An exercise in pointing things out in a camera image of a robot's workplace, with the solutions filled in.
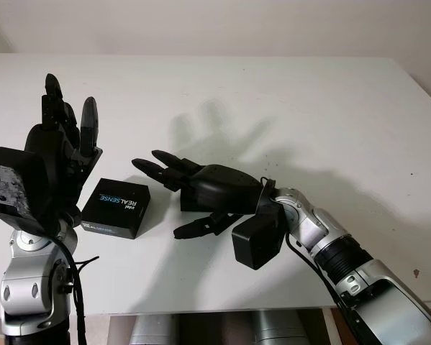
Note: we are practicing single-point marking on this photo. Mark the black open box base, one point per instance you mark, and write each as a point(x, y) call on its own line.
point(190, 203)

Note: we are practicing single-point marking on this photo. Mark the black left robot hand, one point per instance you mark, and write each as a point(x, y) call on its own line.
point(57, 161)

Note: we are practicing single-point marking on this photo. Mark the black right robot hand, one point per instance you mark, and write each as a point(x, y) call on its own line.
point(229, 187)

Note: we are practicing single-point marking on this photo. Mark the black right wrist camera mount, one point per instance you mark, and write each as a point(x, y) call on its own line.
point(258, 240)

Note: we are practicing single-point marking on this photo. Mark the black RealSense box lid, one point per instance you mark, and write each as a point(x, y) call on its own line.
point(132, 223)

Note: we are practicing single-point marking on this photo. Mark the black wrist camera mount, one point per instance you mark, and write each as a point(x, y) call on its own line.
point(258, 240)
point(13, 187)

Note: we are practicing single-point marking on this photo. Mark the grey robot leg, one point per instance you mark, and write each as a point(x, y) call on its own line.
point(155, 330)
point(278, 328)

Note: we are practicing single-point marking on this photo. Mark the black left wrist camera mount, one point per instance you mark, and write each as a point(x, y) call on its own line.
point(13, 187)

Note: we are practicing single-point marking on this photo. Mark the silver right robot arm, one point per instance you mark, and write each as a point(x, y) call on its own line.
point(348, 258)

